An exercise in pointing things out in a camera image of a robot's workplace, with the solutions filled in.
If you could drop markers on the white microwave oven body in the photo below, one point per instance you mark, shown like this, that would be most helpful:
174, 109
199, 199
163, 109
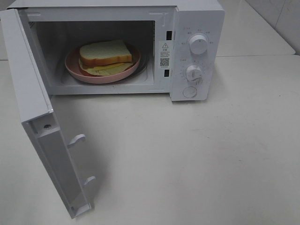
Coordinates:
159, 29

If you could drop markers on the round white door button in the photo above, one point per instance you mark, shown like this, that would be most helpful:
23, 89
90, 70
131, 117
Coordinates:
190, 92

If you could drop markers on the toy sandwich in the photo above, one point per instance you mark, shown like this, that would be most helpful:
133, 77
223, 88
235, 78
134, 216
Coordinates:
104, 58

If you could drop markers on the lower white timer knob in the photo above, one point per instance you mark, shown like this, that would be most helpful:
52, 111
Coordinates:
194, 73

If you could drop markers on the pink plate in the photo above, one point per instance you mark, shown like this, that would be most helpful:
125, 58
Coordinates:
107, 74

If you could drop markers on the upper white power knob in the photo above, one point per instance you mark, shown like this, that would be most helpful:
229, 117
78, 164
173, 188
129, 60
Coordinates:
198, 43

